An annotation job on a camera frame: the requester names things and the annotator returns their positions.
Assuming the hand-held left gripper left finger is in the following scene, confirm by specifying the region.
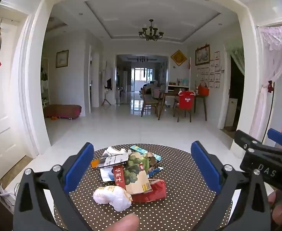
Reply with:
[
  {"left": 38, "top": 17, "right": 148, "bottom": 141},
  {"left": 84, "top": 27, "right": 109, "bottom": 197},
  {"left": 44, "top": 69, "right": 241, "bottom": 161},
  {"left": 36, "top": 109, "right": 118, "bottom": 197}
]
[{"left": 13, "top": 142, "right": 95, "bottom": 231}]

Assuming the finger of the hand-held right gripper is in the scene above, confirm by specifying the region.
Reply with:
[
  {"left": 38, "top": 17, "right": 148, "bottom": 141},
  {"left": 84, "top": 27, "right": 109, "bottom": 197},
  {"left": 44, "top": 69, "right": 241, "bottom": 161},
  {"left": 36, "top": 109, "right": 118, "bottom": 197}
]
[
  {"left": 234, "top": 130, "right": 268, "bottom": 152},
  {"left": 267, "top": 128, "right": 282, "bottom": 150}
]

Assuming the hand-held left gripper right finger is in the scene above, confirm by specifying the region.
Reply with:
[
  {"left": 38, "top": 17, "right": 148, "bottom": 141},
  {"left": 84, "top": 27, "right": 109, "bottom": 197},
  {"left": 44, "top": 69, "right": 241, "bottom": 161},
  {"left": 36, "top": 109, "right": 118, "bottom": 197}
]
[{"left": 191, "top": 141, "right": 272, "bottom": 231}]

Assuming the blue and white packet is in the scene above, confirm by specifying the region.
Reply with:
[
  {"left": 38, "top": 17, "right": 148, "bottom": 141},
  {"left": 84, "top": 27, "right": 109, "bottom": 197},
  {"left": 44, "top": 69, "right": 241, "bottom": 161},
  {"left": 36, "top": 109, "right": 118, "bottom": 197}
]
[{"left": 99, "top": 167, "right": 116, "bottom": 183}]

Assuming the grey printed packet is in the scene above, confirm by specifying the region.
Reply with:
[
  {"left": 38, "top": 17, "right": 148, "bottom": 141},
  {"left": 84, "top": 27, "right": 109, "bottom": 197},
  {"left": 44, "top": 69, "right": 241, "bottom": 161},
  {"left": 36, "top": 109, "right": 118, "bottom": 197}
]
[{"left": 96, "top": 153, "right": 130, "bottom": 169}]

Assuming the white tissue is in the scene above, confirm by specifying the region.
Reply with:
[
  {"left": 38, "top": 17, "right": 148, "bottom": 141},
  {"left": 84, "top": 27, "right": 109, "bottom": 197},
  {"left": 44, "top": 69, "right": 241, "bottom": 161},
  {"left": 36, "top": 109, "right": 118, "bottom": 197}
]
[{"left": 103, "top": 146, "right": 132, "bottom": 158}]

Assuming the white plastic bag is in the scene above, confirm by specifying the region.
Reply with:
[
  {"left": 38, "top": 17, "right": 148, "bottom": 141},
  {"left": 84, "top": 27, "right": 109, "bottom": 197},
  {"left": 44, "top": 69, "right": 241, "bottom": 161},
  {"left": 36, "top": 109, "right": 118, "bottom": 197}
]
[{"left": 93, "top": 185, "right": 133, "bottom": 212}]

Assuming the blue torn wrapper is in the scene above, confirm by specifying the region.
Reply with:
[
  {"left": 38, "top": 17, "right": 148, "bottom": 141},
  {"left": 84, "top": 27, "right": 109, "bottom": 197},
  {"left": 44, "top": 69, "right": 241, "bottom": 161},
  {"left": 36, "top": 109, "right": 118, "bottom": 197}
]
[{"left": 147, "top": 166, "right": 163, "bottom": 177}]

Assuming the vegetable print paper bag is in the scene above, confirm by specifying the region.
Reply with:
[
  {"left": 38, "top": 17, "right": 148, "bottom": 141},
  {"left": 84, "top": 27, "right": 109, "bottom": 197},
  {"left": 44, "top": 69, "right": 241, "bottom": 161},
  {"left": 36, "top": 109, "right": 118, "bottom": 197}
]
[{"left": 113, "top": 154, "right": 151, "bottom": 195}]

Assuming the red wrapper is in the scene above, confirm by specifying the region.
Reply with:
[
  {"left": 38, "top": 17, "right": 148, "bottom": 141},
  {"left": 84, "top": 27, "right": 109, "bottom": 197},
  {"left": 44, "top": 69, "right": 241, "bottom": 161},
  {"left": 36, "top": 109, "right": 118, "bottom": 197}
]
[{"left": 131, "top": 179, "right": 167, "bottom": 203}]

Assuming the teal snack wrapper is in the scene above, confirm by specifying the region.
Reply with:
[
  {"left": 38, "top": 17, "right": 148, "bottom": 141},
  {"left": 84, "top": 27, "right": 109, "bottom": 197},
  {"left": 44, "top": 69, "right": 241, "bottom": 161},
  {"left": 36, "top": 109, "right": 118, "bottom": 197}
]
[{"left": 130, "top": 145, "right": 161, "bottom": 161}]

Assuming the person's right hand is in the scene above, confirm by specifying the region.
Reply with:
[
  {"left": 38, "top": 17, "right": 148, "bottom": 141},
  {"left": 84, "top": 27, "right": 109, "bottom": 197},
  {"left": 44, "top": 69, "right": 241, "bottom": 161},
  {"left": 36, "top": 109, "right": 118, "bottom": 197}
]
[{"left": 267, "top": 190, "right": 282, "bottom": 231}]

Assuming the person's left hand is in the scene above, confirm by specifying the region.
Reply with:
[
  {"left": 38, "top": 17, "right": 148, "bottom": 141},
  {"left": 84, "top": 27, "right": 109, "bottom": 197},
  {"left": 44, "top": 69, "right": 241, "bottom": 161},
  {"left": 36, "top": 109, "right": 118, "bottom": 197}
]
[{"left": 108, "top": 213, "right": 140, "bottom": 231}]

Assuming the round polka dot table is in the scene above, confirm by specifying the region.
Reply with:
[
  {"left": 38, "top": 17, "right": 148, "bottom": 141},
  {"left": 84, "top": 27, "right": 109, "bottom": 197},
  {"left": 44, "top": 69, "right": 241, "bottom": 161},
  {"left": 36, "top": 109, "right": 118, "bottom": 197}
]
[{"left": 53, "top": 144, "right": 233, "bottom": 231}]

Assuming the wooden chair with red bag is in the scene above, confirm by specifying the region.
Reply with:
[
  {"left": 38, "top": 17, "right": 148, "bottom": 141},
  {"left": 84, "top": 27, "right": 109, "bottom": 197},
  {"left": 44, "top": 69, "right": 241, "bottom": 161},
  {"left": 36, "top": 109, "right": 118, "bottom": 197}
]
[{"left": 173, "top": 93, "right": 195, "bottom": 123}]

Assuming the maroon bench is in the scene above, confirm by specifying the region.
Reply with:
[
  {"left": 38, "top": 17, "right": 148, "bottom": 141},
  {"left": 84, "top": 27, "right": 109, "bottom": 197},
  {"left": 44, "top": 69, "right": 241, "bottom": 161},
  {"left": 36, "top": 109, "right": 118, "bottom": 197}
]
[{"left": 44, "top": 104, "right": 82, "bottom": 120}]

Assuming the red basket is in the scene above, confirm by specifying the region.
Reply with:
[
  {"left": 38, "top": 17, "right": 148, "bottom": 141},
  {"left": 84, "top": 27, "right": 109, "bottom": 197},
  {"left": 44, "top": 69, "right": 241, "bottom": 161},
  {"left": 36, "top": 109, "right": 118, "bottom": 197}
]
[{"left": 197, "top": 82, "right": 209, "bottom": 96}]

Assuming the red shopping bag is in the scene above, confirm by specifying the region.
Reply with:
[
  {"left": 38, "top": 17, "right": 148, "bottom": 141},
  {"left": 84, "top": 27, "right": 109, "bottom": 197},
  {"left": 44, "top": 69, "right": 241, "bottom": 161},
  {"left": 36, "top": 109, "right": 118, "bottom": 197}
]
[{"left": 178, "top": 91, "right": 196, "bottom": 113}]

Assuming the white power strip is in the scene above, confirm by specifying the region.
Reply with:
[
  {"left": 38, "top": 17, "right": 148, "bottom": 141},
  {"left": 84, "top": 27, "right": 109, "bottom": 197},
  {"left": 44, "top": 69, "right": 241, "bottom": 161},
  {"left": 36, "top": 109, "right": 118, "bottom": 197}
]
[{"left": 0, "top": 191, "right": 14, "bottom": 208}]

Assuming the green curtain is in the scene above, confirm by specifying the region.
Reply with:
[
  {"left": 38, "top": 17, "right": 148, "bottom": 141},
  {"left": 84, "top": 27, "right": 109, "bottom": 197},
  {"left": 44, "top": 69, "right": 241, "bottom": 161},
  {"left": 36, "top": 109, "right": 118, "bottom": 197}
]
[{"left": 225, "top": 42, "right": 245, "bottom": 76}]

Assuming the pink lace curtain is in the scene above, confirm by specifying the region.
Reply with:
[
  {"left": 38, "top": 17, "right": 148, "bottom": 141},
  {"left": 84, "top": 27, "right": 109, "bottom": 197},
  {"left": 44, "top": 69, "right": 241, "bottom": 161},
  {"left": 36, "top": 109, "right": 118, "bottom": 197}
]
[{"left": 249, "top": 23, "right": 282, "bottom": 140}]

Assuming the wooden dining table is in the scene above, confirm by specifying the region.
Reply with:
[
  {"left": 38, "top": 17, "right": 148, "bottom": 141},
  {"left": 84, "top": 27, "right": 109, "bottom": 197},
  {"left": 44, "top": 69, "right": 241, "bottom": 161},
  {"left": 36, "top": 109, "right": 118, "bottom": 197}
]
[{"left": 158, "top": 90, "right": 207, "bottom": 121}]

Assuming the white sideboard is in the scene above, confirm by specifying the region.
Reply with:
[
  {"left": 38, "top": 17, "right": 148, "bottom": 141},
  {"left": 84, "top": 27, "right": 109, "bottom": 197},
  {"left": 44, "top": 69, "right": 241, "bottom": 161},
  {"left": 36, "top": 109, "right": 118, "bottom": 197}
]
[{"left": 167, "top": 83, "right": 191, "bottom": 95}]

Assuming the wooden dining chair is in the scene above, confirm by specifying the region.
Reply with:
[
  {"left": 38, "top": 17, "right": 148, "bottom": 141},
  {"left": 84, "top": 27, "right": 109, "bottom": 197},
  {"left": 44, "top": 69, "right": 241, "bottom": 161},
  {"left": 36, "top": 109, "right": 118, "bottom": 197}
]
[{"left": 141, "top": 87, "right": 160, "bottom": 117}]

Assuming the white door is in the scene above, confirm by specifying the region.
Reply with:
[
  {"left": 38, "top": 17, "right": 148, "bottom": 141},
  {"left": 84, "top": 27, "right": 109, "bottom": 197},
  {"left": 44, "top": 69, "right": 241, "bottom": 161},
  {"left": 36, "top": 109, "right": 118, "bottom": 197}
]
[{"left": 0, "top": 13, "right": 28, "bottom": 175}]

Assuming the white shelf rack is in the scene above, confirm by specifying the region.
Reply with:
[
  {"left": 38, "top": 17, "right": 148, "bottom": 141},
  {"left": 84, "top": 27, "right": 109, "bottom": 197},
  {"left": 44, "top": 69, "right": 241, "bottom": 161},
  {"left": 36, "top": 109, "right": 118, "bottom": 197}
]
[{"left": 41, "top": 58, "right": 50, "bottom": 108}]

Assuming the large framed painting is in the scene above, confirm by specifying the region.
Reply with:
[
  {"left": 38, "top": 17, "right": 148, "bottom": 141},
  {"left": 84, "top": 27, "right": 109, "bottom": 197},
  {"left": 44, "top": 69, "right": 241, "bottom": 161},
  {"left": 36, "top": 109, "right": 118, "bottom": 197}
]
[{"left": 195, "top": 44, "right": 211, "bottom": 66}]

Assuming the small framed picture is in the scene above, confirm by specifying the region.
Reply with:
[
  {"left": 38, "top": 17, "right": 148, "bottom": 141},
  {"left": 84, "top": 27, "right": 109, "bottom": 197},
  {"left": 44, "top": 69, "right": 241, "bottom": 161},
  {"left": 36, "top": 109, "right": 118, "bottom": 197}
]
[{"left": 56, "top": 50, "right": 69, "bottom": 68}]

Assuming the black chandelier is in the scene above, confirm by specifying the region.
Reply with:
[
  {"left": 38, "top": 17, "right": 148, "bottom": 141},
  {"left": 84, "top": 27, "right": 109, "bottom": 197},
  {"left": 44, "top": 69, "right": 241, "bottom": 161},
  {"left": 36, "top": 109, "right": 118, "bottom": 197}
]
[{"left": 138, "top": 19, "right": 164, "bottom": 41}]

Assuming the group of wall certificates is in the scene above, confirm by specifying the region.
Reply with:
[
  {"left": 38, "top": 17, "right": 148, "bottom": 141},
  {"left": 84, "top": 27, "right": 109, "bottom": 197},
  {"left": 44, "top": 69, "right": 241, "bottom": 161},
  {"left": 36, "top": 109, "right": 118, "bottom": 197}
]
[{"left": 197, "top": 51, "right": 225, "bottom": 88}]

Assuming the gold diamond wall decoration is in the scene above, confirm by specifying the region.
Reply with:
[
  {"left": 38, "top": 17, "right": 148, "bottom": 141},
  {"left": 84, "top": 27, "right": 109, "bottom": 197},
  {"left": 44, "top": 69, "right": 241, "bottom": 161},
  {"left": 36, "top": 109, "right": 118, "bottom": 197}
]
[{"left": 170, "top": 50, "right": 186, "bottom": 66}]

